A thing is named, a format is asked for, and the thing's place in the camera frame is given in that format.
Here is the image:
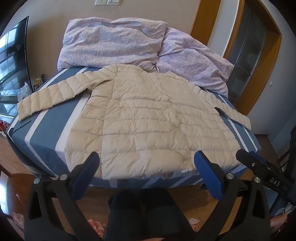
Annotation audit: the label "clear plastic bag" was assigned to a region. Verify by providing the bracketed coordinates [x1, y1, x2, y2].
[18, 82, 31, 101]

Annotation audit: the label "wooden framed glass door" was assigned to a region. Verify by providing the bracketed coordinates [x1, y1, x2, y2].
[190, 0, 282, 116]

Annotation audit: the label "person's legs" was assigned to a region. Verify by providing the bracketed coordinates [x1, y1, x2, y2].
[105, 189, 199, 241]

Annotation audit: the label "pink floral cloth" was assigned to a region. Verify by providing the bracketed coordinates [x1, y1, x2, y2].
[87, 218, 107, 235]

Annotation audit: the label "black flat screen television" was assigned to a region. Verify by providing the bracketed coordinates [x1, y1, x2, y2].
[0, 16, 33, 116]

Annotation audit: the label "blue white striped bed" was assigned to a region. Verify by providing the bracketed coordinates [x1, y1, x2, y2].
[6, 66, 262, 189]

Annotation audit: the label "person's right hand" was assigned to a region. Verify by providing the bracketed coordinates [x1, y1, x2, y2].
[269, 212, 289, 235]

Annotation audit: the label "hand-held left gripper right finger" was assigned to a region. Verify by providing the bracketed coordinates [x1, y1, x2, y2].
[194, 150, 271, 241]

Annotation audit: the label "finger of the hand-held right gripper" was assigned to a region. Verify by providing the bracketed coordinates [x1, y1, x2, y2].
[236, 149, 278, 174]

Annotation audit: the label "cream quilted down jacket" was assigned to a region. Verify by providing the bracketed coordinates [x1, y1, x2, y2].
[17, 64, 252, 181]

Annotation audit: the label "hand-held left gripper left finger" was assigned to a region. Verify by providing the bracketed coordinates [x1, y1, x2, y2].
[24, 151, 109, 241]

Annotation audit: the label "small yellow ornament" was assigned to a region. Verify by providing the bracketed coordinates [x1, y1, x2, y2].
[33, 74, 45, 91]

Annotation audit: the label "lilac floral duvet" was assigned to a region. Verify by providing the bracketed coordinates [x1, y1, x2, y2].
[57, 17, 234, 98]

